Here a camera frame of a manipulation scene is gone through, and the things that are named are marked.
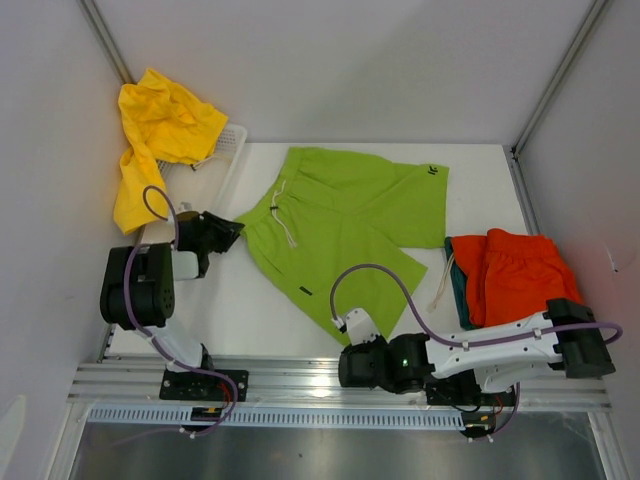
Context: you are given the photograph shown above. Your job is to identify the aluminium frame post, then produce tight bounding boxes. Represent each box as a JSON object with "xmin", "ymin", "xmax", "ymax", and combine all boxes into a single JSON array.
[
  {"xmin": 77, "ymin": 0, "xmax": 134, "ymax": 84},
  {"xmin": 509, "ymin": 0, "xmax": 616, "ymax": 161}
]

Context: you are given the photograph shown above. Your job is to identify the lime green shorts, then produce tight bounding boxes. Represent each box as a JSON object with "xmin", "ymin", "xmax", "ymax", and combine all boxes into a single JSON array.
[{"xmin": 236, "ymin": 147, "xmax": 449, "ymax": 345}]

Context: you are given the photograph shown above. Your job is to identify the orange shorts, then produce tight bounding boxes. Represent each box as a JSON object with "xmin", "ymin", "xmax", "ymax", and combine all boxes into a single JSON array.
[{"xmin": 451, "ymin": 228, "xmax": 584, "ymax": 329}]

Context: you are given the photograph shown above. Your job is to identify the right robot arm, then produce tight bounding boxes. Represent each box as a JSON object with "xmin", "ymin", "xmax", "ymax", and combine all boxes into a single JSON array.
[{"xmin": 338, "ymin": 299, "xmax": 616, "ymax": 405}]

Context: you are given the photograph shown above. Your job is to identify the white plastic basket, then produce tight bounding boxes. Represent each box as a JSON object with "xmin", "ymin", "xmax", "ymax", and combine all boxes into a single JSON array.
[{"xmin": 158, "ymin": 123, "xmax": 247, "ymax": 214}]

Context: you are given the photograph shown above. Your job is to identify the aluminium mounting rail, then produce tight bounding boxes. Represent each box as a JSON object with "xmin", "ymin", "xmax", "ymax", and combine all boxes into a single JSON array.
[{"xmin": 67, "ymin": 355, "xmax": 612, "ymax": 413}]

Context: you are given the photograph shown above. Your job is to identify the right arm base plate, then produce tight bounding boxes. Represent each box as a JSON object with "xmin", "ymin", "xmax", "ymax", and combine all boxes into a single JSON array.
[{"xmin": 425, "ymin": 371, "xmax": 515, "ymax": 412}]

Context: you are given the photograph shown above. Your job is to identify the right aluminium frame post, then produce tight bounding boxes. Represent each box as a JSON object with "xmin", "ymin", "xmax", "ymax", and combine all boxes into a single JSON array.
[{"xmin": 509, "ymin": 0, "xmax": 616, "ymax": 161}]

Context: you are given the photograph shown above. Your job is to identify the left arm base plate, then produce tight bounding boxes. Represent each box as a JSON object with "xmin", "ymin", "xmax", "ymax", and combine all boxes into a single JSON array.
[{"xmin": 159, "ymin": 370, "xmax": 234, "ymax": 402}]

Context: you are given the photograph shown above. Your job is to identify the slotted cable duct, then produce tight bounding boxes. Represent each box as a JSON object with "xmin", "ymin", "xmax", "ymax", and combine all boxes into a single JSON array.
[{"xmin": 87, "ymin": 404, "xmax": 465, "ymax": 431}]

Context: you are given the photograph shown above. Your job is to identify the yellow shorts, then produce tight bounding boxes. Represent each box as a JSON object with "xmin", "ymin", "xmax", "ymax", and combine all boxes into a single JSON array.
[{"xmin": 113, "ymin": 68, "xmax": 228, "ymax": 235}]

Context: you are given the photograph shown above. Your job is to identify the left aluminium frame post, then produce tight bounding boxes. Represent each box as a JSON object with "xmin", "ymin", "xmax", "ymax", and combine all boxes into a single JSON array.
[{"xmin": 77, "ymin": 0, "xmax": 134, "ymax": 84}]

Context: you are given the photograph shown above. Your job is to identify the teal green shorts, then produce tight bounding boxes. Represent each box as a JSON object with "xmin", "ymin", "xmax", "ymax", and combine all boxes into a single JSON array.
[{"xmin": 427, "ymin": 237, "xmax": 477, "ymax": 331}]

